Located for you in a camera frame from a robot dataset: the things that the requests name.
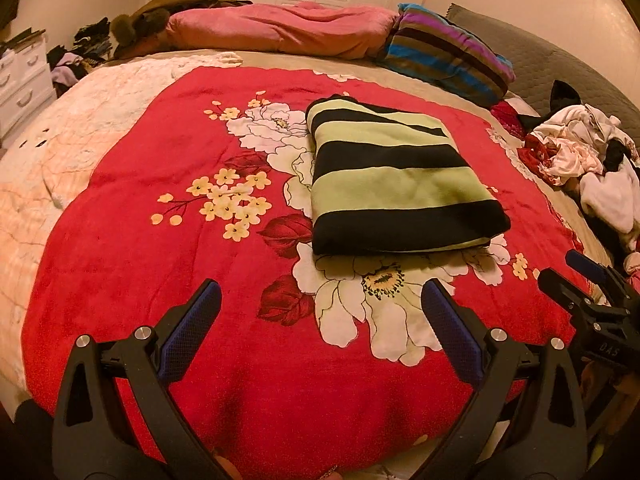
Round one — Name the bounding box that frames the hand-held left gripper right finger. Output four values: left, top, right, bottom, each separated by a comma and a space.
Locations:
420, 279, 588, 480

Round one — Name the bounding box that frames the white drawer chest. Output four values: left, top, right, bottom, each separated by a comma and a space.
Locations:
0, 30, 56, 136

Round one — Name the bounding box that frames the multicolour striped pillow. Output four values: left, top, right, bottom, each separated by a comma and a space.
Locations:
377, 2, 517, 108

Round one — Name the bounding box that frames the olive coat with fur trim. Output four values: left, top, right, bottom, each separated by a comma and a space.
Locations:
110, 0, 253, 61

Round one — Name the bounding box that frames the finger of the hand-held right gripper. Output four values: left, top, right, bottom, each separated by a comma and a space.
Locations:
565, 249, 621, 289
537, 267, 602, 312

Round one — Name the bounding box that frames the red floral blanket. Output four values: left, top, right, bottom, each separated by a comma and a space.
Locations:
22, 65, 586, 471

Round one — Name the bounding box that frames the pile of white clothes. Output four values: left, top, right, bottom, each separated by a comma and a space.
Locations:
530, 104, 640, 251

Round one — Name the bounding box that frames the pile of clothes on floor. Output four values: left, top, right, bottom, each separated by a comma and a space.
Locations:
47, 17, 118, 98

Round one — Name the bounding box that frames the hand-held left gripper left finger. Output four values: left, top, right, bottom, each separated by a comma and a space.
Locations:
51, 279, 236, 480

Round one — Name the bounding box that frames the grey quilted headboard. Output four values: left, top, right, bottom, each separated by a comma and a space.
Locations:
446, 2, 640, 126

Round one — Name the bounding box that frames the pink duvet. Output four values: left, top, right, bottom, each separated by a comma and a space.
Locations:
165, 2, 401, 58

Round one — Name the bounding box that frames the cream quilted bedspread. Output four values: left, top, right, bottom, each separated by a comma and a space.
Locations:
0, 50, 243, 396

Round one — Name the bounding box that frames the red patterned cloth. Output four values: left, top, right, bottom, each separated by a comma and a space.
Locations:
490, 100, 556, 176

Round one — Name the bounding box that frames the black cloth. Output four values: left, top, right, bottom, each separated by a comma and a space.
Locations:
517, 80, 583, 128

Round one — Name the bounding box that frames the green black striped frog sweater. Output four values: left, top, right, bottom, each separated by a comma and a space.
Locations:
305, 94, 512, 257

